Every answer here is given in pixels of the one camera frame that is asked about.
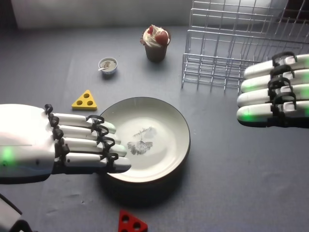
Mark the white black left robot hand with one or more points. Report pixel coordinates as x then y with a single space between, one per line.
24 135

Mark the yellow triangle block with holes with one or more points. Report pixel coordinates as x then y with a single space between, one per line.
83 102

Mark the small white bowl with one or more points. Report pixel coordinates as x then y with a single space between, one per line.
109 72

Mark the cupcake with cream and strawberries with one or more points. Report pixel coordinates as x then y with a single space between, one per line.
154 50

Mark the red triangle block with holes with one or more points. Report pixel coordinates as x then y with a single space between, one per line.
131 218

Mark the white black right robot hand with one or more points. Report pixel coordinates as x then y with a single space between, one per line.
256 72

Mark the small white spoon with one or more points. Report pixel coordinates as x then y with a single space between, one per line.
102 68

